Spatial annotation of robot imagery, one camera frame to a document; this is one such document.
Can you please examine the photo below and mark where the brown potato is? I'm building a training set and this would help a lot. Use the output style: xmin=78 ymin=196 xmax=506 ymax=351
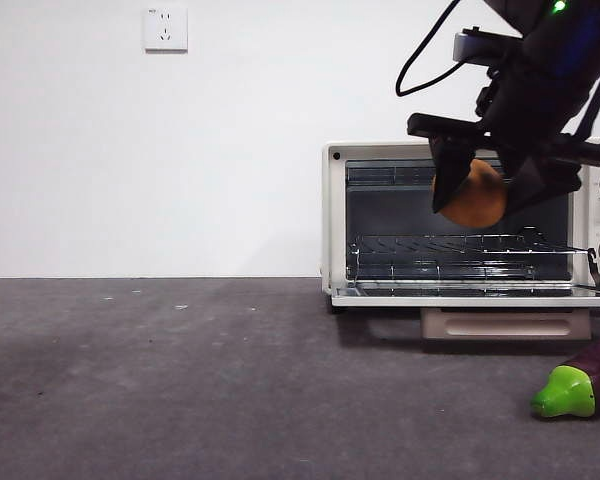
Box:
xmin=431 ymin=158 xmax=509 ymax=230

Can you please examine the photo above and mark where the glass oven door beige handle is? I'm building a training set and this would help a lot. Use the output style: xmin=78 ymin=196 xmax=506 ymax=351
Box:
xmin=329 ymin=279 xmax=600 ymax=342

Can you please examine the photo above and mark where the white toaster oven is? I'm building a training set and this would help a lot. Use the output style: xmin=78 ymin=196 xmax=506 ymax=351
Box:
xmin=321 ymin=137 xmax=600 ymax=317

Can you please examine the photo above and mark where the metal wire oven rack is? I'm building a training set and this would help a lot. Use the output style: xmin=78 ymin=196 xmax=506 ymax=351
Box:
xmin=348 ymin=227 xmax=597 ymax=261

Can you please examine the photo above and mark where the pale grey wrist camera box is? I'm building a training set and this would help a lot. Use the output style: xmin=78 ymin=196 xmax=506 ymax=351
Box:
xmin=452 ymin=28 xmax=521 ymax=64

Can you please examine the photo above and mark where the black camera cable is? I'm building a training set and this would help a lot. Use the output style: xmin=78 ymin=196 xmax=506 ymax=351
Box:
xmin=394 ymin=0 xmax=481 ymax=98

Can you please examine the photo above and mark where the white wall socket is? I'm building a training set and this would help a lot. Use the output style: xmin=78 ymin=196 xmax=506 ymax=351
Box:
xmin=143 ymin=6 xmax=189 ymax=54

